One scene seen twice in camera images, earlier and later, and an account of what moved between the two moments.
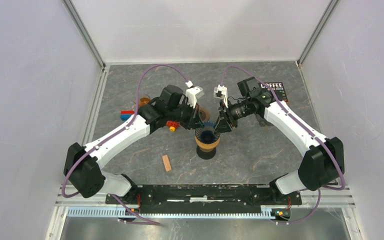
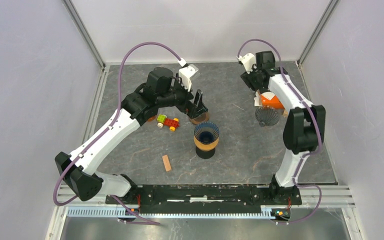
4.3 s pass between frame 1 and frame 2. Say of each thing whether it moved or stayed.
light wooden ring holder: stayed
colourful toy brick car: stayed
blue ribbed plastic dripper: stayed
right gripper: moved
